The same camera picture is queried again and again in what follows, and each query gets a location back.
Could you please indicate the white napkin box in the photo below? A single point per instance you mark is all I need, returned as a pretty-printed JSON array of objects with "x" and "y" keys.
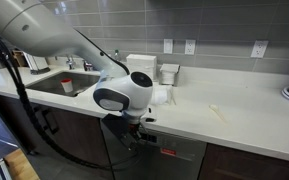
[{"x": 141, "y": 65}]

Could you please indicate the white cup with red inside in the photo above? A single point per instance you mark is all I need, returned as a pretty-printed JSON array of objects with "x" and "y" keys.
[{"x": 66, "y": 85}]

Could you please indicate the small white wall outlet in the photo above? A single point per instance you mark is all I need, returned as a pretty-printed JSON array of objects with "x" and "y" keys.
[{"x": 190, "y": 47}]

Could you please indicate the white lid stack holder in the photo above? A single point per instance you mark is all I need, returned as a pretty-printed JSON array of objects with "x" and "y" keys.
[{"x": 169, "y": 74}]

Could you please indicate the chrome sink faucet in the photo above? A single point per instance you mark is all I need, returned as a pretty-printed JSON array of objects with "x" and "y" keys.
[{"x": 70, "y": 62}]

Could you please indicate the large white wall outlet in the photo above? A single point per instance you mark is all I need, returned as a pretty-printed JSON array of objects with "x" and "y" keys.
[{"x": 259, "y": 49}]

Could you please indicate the dark wood cabinet door plain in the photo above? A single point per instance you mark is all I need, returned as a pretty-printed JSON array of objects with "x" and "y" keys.
[{"x": 250, "y": 165}]

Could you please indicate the steel kitchen sink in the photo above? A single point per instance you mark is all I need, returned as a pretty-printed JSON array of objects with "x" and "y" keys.
[{"x": 50, "y": 83}]

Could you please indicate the white plastic spoon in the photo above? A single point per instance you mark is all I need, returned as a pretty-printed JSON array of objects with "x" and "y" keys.
[{"x": 217, "y": 112}]

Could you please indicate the brown wooden box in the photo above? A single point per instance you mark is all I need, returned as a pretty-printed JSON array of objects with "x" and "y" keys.
[{"x": 20, "y": 58}]

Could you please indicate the chrome sink side fixture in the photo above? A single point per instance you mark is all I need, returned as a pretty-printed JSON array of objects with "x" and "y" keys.
[{"x": 88, "y": 66}]

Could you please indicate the grey appliance with black base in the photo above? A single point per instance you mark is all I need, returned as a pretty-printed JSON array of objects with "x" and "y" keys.
[{"x": 37, "y": 65}]

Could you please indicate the clear bottle with green cap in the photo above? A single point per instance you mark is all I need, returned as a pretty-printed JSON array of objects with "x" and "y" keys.
[{"x": 117, "y": 56}]

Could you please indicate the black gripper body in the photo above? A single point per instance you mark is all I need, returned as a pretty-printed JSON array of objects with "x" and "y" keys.
[{"x": 132, "y": 131}]

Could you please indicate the white light switch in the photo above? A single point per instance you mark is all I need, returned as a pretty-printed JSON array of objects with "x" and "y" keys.
[{"x": 168, "y": 46}]

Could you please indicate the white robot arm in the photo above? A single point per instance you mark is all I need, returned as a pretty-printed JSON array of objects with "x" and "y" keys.
[{"x": 34, "y": 30}]

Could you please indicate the light wooden board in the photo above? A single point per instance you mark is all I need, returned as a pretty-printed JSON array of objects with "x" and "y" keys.
[{"x": 21, "y": 166}]

